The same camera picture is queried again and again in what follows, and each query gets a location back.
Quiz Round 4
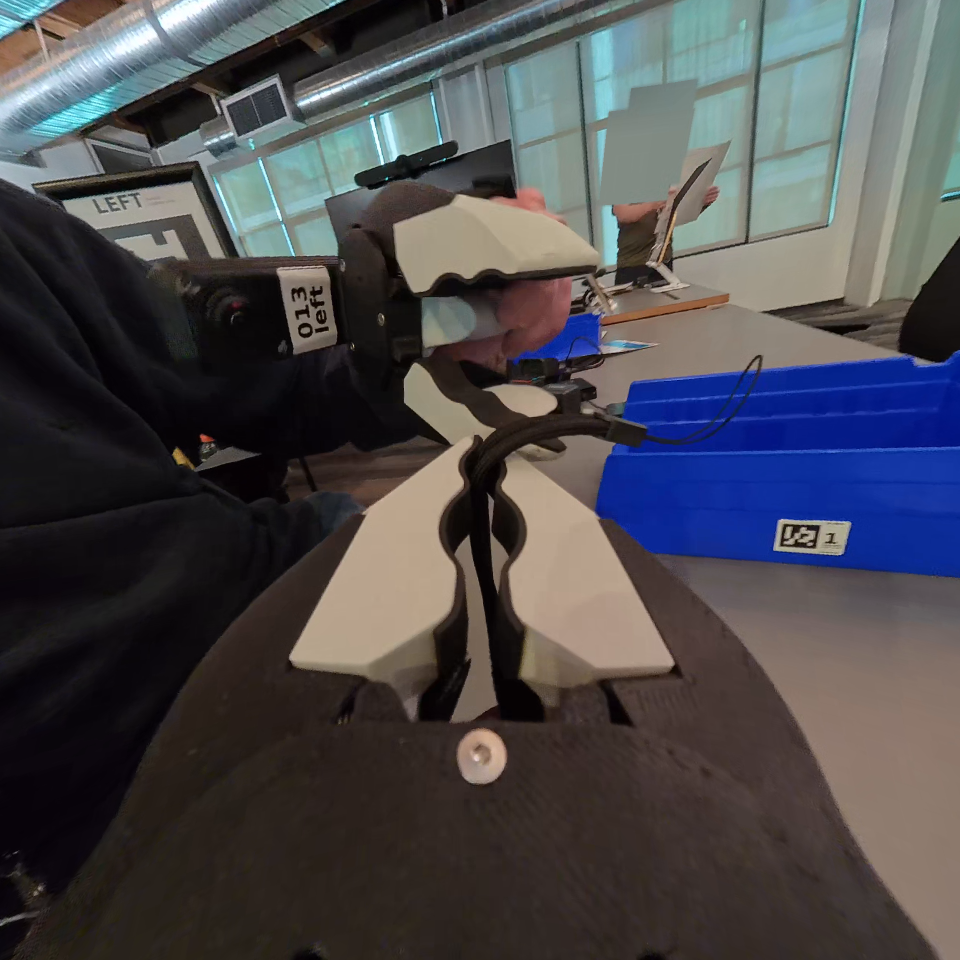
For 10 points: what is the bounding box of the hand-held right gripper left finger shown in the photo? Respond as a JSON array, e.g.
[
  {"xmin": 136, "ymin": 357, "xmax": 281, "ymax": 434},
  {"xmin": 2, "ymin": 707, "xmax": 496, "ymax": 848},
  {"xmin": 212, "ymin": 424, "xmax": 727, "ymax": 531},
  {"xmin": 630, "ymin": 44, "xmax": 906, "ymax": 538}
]
[{"xmin": 288, "ymin": 438, "xmax": 481, "ymax": 684}]

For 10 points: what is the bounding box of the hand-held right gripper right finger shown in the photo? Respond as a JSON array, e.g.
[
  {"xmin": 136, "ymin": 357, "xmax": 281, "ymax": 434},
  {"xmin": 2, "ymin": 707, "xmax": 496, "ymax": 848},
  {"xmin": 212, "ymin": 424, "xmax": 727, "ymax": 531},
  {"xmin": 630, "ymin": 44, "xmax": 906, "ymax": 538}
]
[{"xmin": 488, "ymin": 458, "xmax": 678, "ymax": 687}]

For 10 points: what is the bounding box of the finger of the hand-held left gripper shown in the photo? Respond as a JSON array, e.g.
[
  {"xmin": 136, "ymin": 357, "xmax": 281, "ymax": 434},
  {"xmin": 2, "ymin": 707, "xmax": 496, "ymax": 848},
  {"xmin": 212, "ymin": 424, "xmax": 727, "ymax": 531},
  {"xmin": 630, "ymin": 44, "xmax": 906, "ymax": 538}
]
[
  {"xmin": 392, "ymin": 194, "xmax": 603, "ymax": 298},
  {"xmin": 401, "ymin": 359, "xmax": 565, "ymax": 450}
]

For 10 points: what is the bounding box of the black cable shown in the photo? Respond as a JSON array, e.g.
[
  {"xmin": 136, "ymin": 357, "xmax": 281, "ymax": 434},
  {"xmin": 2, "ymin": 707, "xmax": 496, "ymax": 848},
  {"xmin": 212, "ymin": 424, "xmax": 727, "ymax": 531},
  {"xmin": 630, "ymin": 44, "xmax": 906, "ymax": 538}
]
[{"xmin": 456, "ymin": 354, "xmax": 768, "ymax": 720}]

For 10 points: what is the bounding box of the large blue bin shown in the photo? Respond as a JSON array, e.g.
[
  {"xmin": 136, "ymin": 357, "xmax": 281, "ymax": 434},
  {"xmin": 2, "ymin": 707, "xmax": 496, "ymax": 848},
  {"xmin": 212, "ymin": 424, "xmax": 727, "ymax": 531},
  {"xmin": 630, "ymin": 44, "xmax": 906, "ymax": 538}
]
[{"xmin": 594, "ymin": 351, "xmax": 960, "ymax": 580}]

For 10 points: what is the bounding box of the person's left forearm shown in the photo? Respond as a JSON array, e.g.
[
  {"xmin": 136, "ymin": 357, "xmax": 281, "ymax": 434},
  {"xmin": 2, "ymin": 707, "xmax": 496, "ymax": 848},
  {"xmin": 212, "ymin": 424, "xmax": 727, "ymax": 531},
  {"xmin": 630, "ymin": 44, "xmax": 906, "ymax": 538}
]
[{"xmin": 150, "ymin": 338, "xmax": 451, "ymax": 459}]

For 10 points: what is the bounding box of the person's left hand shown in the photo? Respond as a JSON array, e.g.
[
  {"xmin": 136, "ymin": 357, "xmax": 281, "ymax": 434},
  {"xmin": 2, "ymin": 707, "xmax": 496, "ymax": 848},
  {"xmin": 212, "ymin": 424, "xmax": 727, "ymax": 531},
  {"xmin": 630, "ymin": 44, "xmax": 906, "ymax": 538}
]
[{"xmin": 426, "ymin": 186, "xmax": 576, "ymax": 378}]

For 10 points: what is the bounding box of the black tv screen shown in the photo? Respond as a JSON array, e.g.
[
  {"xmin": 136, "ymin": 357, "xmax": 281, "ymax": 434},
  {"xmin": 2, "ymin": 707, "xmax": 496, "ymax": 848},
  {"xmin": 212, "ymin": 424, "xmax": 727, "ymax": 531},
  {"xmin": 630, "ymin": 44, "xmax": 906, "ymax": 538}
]
[{"xmin": 321, "ymin": 137, "xmax": 520, "ymax": 243}]

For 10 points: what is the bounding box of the small blue bin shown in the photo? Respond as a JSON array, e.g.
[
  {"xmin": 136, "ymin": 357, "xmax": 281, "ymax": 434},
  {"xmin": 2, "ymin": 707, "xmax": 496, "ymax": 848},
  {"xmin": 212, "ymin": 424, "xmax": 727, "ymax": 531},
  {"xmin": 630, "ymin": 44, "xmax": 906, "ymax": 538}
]
[{"xmin": 516, "ymin": 311, "xmax": 606, "ymax": 370}]

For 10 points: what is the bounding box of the framed tag sign board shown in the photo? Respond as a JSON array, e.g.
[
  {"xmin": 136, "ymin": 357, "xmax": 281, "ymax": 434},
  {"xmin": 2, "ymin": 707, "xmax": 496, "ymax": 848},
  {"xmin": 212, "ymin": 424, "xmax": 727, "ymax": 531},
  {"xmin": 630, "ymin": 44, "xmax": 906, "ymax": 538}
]
[{"xmin": 32, "ymin": 159, "xmax": 243, "ymax": 265}]

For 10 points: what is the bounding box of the small wooden table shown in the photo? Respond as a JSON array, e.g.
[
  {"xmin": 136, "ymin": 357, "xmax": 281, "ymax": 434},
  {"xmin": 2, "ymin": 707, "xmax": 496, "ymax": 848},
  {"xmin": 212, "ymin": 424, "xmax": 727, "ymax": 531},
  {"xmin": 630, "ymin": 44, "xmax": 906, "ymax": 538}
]
[{"xmin": 576, "ymin": 281, "xmax": 733, "ymax": 330}]

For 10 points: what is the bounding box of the silver ceiling pipe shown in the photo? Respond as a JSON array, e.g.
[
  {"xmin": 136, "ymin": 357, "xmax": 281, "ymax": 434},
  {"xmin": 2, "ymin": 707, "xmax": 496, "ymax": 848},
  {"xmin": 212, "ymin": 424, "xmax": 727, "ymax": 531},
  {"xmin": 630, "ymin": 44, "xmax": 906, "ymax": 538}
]
[{"xmin": 291, "ymin": 0, "xmax": 633, "ymax": 123}]

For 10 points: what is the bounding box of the ceiling vent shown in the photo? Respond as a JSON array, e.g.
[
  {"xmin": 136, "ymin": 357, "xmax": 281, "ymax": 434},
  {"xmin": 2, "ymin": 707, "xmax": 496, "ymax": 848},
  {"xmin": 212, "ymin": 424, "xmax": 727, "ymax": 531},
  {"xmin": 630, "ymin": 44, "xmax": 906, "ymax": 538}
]
[{"xmin": 221, "ymin": 74, "xmax": 298, "ymax": 141}]

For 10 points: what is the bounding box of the black chair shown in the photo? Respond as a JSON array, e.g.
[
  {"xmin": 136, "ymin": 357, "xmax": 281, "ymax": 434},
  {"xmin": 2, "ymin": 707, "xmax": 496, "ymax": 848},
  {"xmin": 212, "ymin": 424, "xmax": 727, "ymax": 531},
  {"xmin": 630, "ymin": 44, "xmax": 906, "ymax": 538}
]
[{"xmin": 896, "ymin": 236, "xmax": 960, "ymax": 366}]

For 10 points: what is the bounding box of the black camera bar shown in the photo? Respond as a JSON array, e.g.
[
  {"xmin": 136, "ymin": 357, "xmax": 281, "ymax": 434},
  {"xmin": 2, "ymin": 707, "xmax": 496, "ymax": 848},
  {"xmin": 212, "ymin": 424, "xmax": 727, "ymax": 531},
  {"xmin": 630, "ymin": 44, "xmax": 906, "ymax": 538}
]
[{"xmin": 356, "ymin": 138, "xmax": 462, "ymax": 190}]

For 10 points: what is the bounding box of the large silver ceiling duct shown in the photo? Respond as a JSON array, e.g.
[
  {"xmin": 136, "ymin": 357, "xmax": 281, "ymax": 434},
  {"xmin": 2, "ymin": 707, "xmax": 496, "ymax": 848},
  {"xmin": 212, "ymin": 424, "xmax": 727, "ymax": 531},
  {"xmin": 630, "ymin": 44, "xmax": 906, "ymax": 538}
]
[{"xmin": 0, "ymin": 0, "xmax": 348, "ymax": 153}]

